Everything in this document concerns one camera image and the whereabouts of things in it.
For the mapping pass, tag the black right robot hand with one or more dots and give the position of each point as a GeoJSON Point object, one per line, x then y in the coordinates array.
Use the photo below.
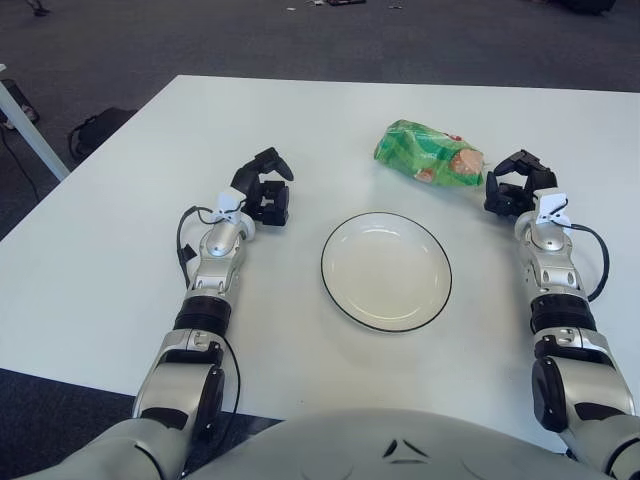
{"type": "Point", "coordinates": [505, 197]}

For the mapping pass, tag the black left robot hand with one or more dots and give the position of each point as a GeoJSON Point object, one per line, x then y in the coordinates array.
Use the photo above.
{"type": "Point", "coordinates": [245, 182]}

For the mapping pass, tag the green snack chip bag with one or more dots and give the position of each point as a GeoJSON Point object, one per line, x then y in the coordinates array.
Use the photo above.
{"type": "Point", "coordinates": [425, 150]}

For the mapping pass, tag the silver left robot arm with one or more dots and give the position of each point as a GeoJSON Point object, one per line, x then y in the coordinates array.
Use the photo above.
{"type": "Point", "coordinates": [220, 250]}

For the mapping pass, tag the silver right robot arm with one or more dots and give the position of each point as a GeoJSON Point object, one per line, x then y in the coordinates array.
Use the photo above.
{"type": "Point", "coordinates": [555, 280]}

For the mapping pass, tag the white plate black rim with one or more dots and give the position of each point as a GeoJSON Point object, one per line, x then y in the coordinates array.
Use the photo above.
{"type": "Point", "coordinates": [385, 272]}

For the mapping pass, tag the black backpack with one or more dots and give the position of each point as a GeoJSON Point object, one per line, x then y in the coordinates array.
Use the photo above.
{"type": "Point", "coordinates": [102, 127]}

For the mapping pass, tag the large black floor object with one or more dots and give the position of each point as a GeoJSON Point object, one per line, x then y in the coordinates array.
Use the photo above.
{"type": "Point", "coordinates": [585, 4]}

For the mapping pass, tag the white desk leg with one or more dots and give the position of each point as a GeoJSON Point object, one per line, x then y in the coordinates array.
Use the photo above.
{"type": "Point", "coordinates": [35, 135]}

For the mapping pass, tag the dark chair leg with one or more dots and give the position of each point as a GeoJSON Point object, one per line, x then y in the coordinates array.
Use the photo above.
{"type": "Point", "coordinates": [39, 7]}

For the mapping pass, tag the grey robot torso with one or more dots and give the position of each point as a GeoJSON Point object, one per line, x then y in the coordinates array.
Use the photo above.
{"type": "Point", "coordinates": [350, 445]}

